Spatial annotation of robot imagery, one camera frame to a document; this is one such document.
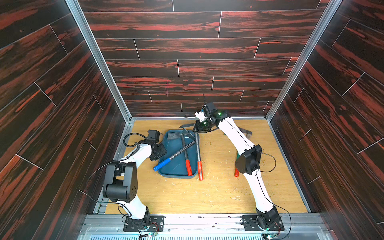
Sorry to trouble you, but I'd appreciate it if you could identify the chrome hoe blue grip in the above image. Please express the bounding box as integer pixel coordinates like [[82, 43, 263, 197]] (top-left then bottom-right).
[[154, 129, 196, 172]]

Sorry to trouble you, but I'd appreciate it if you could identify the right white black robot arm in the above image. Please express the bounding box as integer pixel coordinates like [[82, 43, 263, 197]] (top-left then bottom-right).
[[193, 103, 284, 231]]

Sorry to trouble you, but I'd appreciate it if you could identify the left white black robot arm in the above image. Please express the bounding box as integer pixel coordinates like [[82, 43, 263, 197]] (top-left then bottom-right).
[[103, 130, 167, 229]]

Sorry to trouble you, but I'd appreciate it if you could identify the teal plastic storage tray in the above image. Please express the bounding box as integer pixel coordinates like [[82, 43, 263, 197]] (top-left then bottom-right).
[[157, 129, 198, 179]]

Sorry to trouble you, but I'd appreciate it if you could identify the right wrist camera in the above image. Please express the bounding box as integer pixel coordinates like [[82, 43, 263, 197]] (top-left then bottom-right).
[[195, 109, 207, 122]]

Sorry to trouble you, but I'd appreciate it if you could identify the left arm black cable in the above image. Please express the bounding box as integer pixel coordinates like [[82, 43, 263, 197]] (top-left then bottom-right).
[[122, 132, 148, 148]]

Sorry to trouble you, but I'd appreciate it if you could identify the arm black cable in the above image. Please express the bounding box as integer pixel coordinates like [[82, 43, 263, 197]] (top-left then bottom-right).
[[254, 151, 292, 240], [122, 132, 148, 148]]

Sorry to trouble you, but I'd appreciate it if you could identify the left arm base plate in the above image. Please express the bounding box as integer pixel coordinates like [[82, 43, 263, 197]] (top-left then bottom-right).
[[123, 215, 165, 233]]

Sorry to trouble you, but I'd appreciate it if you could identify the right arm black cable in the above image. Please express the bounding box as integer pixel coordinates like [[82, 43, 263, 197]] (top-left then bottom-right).
[[254, 151, 292, 240]]

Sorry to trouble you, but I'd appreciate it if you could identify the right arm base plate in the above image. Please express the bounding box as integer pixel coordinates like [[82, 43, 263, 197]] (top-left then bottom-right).
[[239, 215, 285, 232]]

